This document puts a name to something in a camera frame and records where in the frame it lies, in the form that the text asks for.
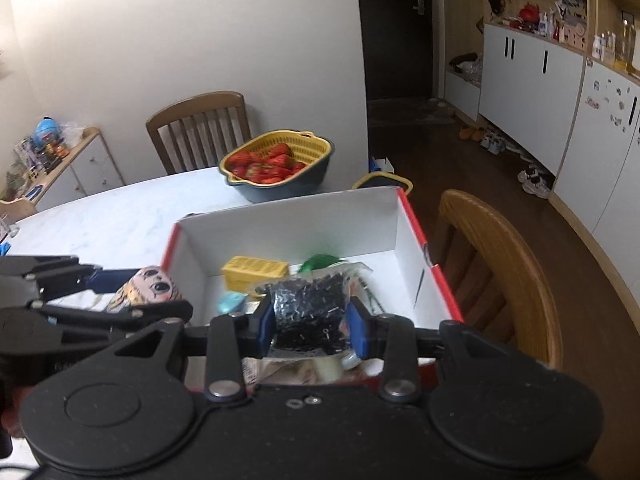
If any yellow box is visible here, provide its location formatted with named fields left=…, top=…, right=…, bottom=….
left=221, top=255, right=291, bottom=292

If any dark basin yellow rim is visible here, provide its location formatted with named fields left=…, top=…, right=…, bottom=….
left=352, top=171, right=413, bottom=196

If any striped big-eyed figurine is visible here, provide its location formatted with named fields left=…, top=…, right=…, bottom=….
left=106, top=265, right=183, bottom=313

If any white side cabinet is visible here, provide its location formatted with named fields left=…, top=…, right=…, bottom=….
left=10, top=127, right=125, bottom=211

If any yellow strainer basket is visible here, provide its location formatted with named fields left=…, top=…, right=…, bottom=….
left=218, top=131, right=335, bottom=186

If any light wooden chair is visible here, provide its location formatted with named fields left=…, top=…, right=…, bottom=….
left=434, top=189, right=563, bottom=371

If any green white plush doll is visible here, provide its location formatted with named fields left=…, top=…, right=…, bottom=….
left=297, top=254, right=386, bottom=313

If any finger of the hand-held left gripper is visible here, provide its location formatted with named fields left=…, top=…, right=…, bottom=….
left=0, top=301, right=194, bottom=341
left=0, top=255, right=135, bottom=301

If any white cabinet with stickers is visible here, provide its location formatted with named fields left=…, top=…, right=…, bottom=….
left=549, top=60, right=640, bottom=281

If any pair of white black sneakers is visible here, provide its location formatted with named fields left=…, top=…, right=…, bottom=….
left=517, top=165, right=551, bottom=199

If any grey door mat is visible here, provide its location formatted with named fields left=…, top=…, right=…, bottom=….
left=367, top=97, right=457, bottom=128

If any pile of strawberries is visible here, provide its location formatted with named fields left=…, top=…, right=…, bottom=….
left=227, top=142, right=307, bottom=184

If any teal round gadget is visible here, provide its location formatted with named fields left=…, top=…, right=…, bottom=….
left=217, top=292, right=248, bottom=316

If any bottle with yellow liquid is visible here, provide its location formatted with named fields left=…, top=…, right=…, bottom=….
left=615, top=20, right=636, bottom=71

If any dark door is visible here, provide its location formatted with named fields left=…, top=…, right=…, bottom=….
left=354, top=0, right=433, bottom=103

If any pair of light sneakers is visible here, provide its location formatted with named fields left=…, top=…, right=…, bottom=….
left=480, top=130, right=506, bottom=155

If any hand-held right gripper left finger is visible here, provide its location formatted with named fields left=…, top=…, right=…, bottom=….
left=75, top=299, right=276, bottom=403

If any red shoe box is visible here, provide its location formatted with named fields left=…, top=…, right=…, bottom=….
left=160, top=186, right=463, bottom=391

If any white base cabinet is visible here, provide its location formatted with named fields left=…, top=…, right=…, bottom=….
left=477, top=22, right=586, bottom=176

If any bag of black beads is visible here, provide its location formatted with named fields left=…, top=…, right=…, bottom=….
left=250, top=262, right=373, bottom=357

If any dark wooden chair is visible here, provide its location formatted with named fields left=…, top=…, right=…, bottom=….
left=146, top=91, right=252, bottom=176

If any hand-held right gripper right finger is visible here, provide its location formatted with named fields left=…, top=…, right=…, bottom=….
left=348, top=297, right=543, bottom=402

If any small wooden chair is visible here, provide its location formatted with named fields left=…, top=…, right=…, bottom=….
left=0, top=199, right=38, bottom=222

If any blue globe toy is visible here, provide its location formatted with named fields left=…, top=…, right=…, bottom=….
left=32, top=116, right=63, bottom=146

